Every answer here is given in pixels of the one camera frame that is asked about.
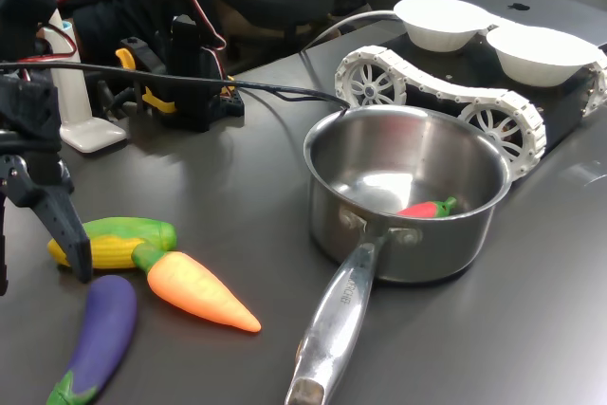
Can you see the white bowl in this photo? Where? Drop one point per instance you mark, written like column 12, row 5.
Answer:
column 540, row 59
column 441, row 21

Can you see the white post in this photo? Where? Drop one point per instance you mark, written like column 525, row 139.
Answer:
column 76, row 101

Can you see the tracked vehicle with white tracks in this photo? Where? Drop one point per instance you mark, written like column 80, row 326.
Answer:
column 479, row 97

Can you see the red toy chilli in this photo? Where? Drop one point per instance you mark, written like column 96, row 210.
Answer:
column 422, row 209

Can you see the person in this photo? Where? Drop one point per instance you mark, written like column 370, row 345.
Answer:
column 104, row 21

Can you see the yellow green toy corn cob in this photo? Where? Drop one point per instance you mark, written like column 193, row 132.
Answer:
column 123, row 246

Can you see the black and yellow clamp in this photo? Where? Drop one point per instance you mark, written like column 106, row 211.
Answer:
column 142, row 59

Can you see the orange toy carrot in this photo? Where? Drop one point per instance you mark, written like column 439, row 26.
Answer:
column 194, row 289

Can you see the purple toy aubergine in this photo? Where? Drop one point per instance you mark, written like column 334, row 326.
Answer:
column 102, row 324

